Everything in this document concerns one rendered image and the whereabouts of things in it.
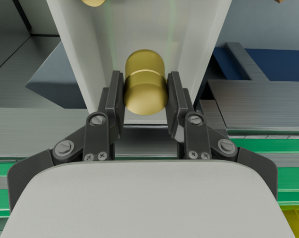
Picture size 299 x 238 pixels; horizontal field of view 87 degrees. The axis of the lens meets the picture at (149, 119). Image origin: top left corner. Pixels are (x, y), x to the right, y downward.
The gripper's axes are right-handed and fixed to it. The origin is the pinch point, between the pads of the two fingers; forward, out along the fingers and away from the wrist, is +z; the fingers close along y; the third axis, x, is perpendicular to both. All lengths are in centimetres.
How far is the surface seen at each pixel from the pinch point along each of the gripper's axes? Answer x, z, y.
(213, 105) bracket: -11.0, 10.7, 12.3
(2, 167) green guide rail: -22.0, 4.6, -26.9
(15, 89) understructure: -41, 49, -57
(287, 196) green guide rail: -20.4, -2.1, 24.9
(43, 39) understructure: -40, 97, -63
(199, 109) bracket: -12.1, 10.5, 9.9
